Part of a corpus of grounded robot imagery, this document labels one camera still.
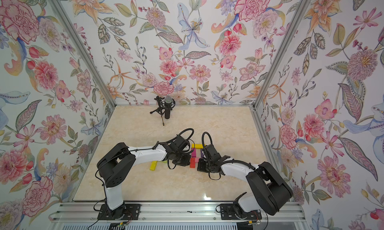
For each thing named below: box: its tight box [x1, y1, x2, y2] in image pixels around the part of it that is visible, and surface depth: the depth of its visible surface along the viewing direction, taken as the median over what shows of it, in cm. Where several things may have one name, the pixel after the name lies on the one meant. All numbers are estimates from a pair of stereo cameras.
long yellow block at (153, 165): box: [149, 160, 158, 171], surface depth 90 cm
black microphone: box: [160, 95, 176, 120], surface depth 100 cm
